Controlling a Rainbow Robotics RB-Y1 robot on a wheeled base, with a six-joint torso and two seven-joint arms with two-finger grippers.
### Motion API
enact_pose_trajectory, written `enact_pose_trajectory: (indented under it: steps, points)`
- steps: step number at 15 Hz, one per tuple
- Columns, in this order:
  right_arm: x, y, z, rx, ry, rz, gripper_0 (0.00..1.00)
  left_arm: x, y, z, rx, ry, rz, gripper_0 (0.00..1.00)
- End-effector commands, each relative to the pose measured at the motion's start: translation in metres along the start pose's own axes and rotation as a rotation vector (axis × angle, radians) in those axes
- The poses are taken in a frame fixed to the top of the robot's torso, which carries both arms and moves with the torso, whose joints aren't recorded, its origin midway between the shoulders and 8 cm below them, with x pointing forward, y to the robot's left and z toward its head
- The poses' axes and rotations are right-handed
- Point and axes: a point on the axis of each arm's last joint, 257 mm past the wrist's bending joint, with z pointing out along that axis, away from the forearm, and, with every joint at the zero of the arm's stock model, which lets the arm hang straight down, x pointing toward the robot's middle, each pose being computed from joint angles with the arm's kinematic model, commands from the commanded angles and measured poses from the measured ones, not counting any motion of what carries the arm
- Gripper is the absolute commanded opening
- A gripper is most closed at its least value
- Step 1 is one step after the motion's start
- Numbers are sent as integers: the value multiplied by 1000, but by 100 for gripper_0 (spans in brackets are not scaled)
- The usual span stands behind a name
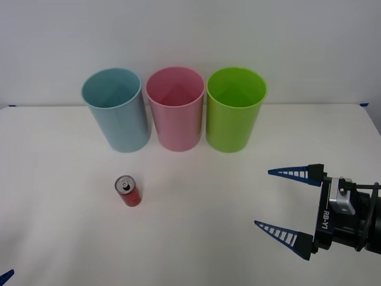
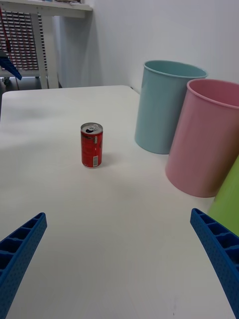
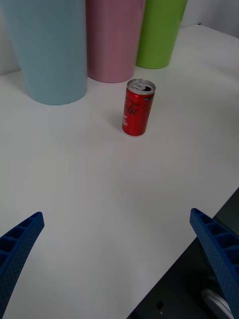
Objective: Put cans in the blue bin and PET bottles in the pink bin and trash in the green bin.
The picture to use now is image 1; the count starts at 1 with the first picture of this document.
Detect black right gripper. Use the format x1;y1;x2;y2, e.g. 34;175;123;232
254;163;370;261

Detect red drink can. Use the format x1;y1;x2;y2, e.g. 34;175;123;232
114;175;142;208

